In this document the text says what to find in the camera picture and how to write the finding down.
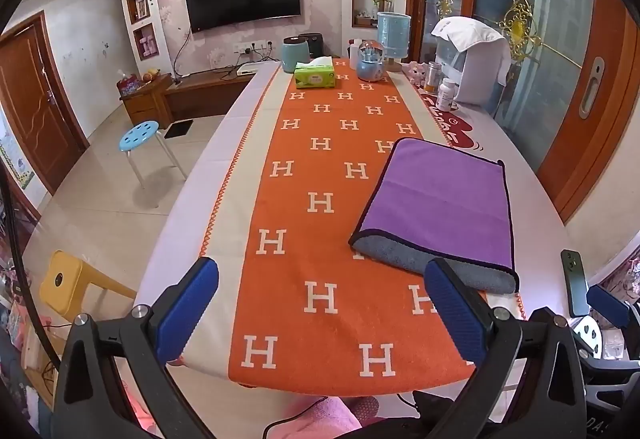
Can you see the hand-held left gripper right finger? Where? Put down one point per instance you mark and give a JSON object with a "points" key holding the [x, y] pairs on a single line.
{"points": [[457, 314]]}

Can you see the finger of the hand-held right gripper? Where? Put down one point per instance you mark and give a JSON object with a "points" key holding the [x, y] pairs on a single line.
{"points": [[607, 305]]}

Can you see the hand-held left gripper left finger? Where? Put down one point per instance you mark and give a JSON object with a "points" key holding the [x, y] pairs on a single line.
{"points": [[187, 304]]}

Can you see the purple grey towel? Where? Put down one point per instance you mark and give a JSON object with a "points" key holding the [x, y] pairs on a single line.
{"points": [[440, 199]]}

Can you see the dark green smartphone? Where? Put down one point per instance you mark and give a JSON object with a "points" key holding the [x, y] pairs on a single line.
{"points": [[575, 281]]}

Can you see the yellow plastic stool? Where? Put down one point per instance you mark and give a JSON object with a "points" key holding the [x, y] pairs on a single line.
{"points": [[62, 281]]}

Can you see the white red-print table cover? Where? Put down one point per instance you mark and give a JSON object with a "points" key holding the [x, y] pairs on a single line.
{"points": [[530, 199]]}

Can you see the person's pink clothing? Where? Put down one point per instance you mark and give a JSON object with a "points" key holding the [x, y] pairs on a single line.
{"points": [[330, 419]]}

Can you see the black floor mat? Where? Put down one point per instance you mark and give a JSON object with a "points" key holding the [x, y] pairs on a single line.
{"points": [[179, 129]]}

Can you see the blue round stool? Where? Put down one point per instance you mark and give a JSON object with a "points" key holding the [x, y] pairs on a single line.
{"points": [[139, 135]]}

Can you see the orange letter-print table runner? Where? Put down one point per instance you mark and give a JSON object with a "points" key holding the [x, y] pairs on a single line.
{"points": [[310, 159]]}

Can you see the small wooden cabinet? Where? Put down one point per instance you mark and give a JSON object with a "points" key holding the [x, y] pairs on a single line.
{"points": [[145, 101]]}

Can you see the low wooden television cabinet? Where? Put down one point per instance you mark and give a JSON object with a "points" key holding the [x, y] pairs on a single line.
{"points": [[210, 91]]}

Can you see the white medicine bottle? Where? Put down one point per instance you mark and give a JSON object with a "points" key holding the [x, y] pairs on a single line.
{"points": [[446, 95]]}

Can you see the red snack pack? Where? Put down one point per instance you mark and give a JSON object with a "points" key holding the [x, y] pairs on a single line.
{"points": [[128, 85]]}

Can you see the glass jar with lid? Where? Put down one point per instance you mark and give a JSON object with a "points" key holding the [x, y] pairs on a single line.
{"points": [[433, 78]]}

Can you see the white water dispenser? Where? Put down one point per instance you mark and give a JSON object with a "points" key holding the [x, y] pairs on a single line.
{"points": [[475, 74]]}

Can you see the pink toy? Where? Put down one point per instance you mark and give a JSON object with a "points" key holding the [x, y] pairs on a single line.
{"points": [[416, 74]]}

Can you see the white set-top box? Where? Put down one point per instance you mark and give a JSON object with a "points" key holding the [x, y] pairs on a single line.
{"points": [[255, 69]]}

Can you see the brown wooden door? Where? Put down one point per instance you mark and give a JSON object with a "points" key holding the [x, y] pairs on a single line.
{"points": [[37, 104]]}

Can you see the blue round jar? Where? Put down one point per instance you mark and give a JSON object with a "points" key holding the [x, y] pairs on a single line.
{"points": [[371, 68]]}

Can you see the green tissue box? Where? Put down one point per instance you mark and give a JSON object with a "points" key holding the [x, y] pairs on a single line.
{"points": [[314, 75]]}

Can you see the white power strip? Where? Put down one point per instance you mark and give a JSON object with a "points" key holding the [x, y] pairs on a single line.
{"points": [[252, 48]]}

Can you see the glass sliding door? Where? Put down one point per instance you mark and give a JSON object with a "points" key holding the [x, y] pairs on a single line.
{"points": [[540, 49]]}

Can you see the teal round jar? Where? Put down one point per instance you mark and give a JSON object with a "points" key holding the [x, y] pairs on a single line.
{"points": [[293, 56]]}

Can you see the white plastic bottle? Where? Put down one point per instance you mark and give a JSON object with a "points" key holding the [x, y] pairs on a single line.
{"points": [[354, 55]]}

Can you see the white cloth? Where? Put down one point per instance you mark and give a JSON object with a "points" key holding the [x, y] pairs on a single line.
{"points": [[467, 33]]}

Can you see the light blue cylinder container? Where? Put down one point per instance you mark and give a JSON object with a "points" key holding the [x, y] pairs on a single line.
{"points": [[393, 35]]}

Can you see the black countertop appliance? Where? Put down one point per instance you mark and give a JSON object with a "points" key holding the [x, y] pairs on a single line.
{"points": [[314, 44]]}

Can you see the gold hanging ornament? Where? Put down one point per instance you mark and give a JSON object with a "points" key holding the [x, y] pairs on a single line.
{"points": [[521, 19]]}

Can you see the wall poster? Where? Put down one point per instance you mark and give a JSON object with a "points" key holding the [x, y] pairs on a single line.
{"points": [[14, 159]]}

